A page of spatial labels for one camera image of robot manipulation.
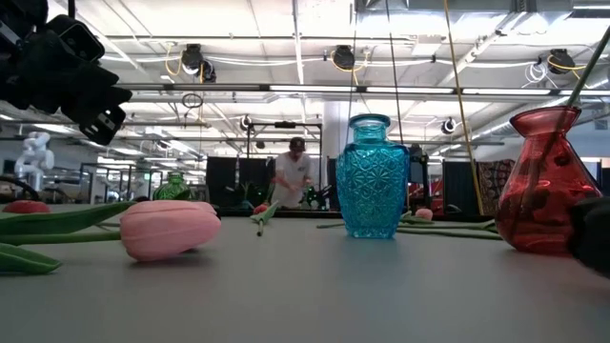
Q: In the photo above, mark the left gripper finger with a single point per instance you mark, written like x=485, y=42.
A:
x=112, y=95
x=102, y=126

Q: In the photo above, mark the green glass vase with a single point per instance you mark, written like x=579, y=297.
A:
x=171, y=188

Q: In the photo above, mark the red artificial tulip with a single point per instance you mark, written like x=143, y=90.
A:
x=259, y=208
x=453, y=233
x=26, y=206

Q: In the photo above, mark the black artificial tulip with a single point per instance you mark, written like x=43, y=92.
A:
x=593, y=233

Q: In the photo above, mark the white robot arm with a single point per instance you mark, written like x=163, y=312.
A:
x=33, y=159

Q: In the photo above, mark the small black robot arm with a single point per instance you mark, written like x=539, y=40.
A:
x=314, y=195

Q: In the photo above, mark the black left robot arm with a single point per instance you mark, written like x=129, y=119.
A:
x=19, y=12

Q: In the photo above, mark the blue patterned glass vase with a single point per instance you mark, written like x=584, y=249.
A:
x=372, y=190

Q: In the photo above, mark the red glass vase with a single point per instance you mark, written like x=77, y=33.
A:
x=548, y=200

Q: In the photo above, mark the black curtain panel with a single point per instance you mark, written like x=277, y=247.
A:
x=459, y=186
x=221, y=181

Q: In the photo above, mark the person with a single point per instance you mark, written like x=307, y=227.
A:
x=293, y=174

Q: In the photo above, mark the ceiling light strip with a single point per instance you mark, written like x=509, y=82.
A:
x=410, y=89
x=505, y=90
x=310, y=88

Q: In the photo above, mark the patterned hanging cloth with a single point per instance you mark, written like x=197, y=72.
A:
x=493, y=181

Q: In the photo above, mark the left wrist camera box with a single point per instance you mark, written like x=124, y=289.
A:
x=78, y=38

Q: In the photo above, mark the black metal workstation frame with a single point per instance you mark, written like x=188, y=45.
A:
x=285, y=125

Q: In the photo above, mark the black table frame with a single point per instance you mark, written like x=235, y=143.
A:
x=295, y=213

